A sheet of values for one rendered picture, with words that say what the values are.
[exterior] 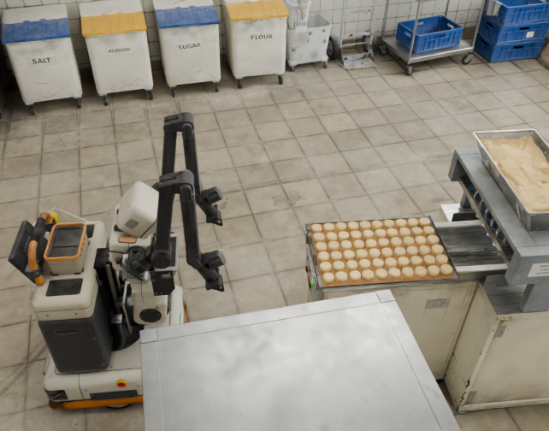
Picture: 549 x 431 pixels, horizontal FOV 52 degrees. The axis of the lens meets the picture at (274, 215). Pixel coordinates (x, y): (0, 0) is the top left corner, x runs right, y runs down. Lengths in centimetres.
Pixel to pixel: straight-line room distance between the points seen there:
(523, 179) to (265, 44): 348
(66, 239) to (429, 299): 165
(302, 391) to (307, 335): 11
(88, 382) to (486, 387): 191
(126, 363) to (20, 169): 239
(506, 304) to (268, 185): 231
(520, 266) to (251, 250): 198
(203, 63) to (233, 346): 455
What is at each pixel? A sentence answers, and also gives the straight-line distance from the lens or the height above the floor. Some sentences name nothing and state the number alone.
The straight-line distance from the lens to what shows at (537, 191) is 241.
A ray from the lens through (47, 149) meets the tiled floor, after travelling 506.
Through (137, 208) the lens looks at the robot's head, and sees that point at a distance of 237.
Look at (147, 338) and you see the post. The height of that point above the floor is 182.
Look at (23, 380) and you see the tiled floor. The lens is 340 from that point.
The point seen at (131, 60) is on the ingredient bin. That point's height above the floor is 43.
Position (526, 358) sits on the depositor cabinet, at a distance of 287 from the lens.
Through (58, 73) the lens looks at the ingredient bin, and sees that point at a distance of 538.
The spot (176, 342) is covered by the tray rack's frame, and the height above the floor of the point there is 182.
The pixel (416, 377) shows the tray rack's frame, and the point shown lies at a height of 182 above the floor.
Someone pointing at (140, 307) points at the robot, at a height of 56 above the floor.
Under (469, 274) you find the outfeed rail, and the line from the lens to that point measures 257.
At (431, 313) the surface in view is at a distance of 269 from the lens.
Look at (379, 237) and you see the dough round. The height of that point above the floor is 91.
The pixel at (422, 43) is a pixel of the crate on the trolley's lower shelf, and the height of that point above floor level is 29.
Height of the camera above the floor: 264
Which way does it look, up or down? 41 degrees down
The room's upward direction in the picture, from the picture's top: 1 degrees clockwise
